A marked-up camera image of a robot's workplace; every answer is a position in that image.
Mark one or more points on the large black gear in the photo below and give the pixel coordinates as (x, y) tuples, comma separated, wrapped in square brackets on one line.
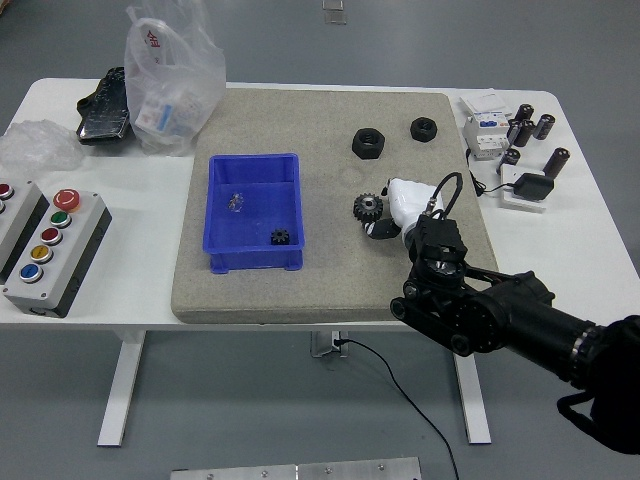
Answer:
[(361, 211)]

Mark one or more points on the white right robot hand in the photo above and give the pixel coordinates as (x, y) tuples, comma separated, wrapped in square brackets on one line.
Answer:
[(410, 200)]

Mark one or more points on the small black hex nut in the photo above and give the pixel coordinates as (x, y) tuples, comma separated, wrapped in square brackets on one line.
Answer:
[(415, 131)]

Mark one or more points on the metal bracket under table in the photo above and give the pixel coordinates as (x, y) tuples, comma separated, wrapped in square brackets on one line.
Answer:
[(322, 345)]

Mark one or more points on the large black hex nut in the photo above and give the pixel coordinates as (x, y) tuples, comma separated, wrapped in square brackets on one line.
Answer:
[(356, 145)]

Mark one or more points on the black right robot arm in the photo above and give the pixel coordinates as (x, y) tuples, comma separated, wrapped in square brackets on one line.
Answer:
[(500, 320)]

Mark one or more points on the white plastic bag with boxes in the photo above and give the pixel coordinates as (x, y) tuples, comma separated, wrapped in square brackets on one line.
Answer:
[(170, 100)]

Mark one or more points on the crumpled clear plastic bag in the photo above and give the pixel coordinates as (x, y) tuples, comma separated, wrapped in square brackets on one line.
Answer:
[(35, 147)]

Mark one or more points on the black power adapter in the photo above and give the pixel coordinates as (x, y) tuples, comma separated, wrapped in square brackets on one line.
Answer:
[(534, 186)]

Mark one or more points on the clear floor fixture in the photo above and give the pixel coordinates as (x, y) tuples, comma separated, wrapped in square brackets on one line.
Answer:
[(334, 14)]

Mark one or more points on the small clear packet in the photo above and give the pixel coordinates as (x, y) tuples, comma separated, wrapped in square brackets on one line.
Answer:
[(234, 203)]

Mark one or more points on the blue plastic box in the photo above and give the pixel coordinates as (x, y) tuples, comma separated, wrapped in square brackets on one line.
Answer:
[(270, 210)]

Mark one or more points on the small black gear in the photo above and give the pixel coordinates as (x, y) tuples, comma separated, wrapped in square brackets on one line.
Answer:
[(280, 237)]

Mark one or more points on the grey-brown felt mat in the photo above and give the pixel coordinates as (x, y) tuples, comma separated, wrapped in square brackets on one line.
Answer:
[(250, 295)]

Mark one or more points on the long black cylindrical capacitor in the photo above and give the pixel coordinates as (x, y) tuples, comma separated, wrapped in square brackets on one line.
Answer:
[(556, 161)]

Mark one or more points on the grey five-button control box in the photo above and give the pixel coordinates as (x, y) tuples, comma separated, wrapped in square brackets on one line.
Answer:
[(50, 280)]

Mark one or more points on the silver metal plate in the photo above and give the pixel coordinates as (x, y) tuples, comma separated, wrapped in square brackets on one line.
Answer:
[(295, 471)]

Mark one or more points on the white circuit breaker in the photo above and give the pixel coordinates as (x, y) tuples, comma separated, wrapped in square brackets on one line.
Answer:
[(482, 137)]

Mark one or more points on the grey control box, red button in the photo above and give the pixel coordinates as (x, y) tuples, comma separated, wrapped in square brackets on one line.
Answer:
[(20, 210)]

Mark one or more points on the white table leg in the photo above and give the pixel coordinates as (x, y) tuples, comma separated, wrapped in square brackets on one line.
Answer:
[(475, 410), (117, 400)]

